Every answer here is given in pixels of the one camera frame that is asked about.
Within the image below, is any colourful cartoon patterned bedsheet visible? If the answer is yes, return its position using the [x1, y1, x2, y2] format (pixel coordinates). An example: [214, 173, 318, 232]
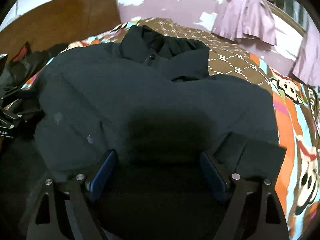
[23, 18, 319, 239]

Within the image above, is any brown wooden headboard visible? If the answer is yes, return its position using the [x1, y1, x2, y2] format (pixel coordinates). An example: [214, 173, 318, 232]
[1, 0, 120, 58]

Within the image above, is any knotted purple satin curtain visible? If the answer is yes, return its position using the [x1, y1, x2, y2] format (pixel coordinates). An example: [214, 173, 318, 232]
[212, 0, 277, 46]

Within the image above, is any purple curtain panel at right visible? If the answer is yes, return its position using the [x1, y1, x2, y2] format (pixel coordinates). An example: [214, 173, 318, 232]
[292, 17, 319, 86]

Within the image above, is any wooden framed barred window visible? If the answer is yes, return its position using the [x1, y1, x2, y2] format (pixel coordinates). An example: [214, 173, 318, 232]
[268, 0, 308, 36]

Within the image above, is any large black padded jacket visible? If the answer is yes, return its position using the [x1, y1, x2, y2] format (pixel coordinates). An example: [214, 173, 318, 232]
[32, 24, 287, 188]

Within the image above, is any black and red clothes pile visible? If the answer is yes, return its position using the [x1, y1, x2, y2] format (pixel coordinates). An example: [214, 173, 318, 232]
[1, 42, 68, 98]

